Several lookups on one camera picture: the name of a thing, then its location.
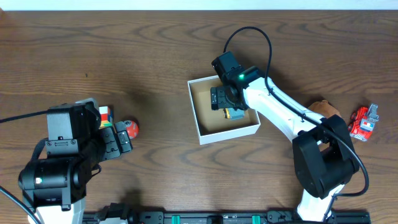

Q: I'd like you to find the red and white ball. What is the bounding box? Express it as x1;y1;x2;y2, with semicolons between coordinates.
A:
124;120;139;139

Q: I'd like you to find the brown plush toy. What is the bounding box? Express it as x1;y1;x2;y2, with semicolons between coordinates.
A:
308;100;341;118

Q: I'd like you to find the red toy fire truck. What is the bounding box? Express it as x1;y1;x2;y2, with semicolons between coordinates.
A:
348;103;379;142

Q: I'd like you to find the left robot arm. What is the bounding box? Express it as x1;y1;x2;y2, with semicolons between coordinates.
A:
19;100;132;223

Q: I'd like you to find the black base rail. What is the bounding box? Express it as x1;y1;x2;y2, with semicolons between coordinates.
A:
82;203;371;224

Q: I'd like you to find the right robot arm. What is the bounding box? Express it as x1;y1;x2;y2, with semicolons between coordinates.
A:
210;65;364;222

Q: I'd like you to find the yellow and grey toy truck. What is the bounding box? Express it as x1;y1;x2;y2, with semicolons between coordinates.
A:
223;108;245;120

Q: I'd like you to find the multicolour puzzle cube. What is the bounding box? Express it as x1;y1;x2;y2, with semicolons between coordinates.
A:
99;106;113;128

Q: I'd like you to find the white cardboard box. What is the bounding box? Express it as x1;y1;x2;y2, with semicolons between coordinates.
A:
187;75;261;145

